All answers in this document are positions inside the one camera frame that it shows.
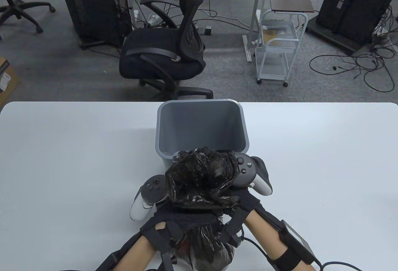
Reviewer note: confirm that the black mesh office chair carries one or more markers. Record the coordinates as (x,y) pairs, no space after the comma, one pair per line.
(161,56)

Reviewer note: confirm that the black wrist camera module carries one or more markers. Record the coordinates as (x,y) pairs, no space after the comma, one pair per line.
(233,236)
(168,261)

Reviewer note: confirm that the black computer tower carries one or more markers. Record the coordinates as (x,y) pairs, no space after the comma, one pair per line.
(93,9)

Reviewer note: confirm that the black garbage bag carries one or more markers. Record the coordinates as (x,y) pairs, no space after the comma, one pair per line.
(202,177)

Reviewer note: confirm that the person's right forearm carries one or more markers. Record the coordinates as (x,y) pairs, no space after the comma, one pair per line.
(264,240)

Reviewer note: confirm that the cardboard box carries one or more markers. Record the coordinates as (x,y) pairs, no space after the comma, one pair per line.
(7,81)

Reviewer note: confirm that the white power strip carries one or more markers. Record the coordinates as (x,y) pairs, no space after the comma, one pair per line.
(153,19)

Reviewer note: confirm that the person's left hand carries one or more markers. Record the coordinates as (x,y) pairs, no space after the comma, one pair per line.
(180,219)

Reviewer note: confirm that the black equipment cabinet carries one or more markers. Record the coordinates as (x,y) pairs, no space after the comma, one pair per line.
(351,6)

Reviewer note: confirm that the person's right hand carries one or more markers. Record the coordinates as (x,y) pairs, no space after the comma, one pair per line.
(247,202)

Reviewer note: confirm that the white rolling cart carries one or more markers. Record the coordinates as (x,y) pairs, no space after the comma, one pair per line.
(273,73)

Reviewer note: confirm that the grey plastic trash bin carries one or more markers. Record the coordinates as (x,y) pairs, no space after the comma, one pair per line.
(199,128)

